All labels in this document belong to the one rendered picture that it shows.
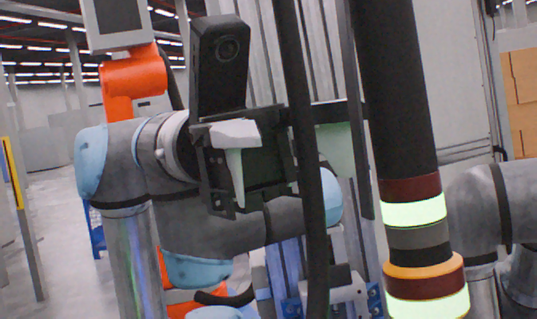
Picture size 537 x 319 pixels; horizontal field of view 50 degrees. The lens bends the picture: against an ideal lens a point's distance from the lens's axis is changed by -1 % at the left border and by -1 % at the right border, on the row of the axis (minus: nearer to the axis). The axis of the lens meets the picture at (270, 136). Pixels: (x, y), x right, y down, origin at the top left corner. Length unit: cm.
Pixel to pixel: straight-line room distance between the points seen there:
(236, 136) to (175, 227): 28
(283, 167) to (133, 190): 55
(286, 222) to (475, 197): 29
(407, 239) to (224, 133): 14
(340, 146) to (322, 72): 85
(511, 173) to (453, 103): 169
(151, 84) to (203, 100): 390
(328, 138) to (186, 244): 24
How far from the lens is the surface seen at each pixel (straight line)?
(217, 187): 48
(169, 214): 63
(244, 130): 36
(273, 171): 47
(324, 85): 128
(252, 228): 65
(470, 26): 261
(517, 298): 121
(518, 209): 84
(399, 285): 32
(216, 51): 47
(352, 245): 134
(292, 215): 67
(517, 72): 857
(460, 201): 85
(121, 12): 432
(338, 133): 44
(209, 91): 49
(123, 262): 106
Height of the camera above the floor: 169
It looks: 5 degrees down
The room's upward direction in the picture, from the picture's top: 10 degrees counter-clockwise
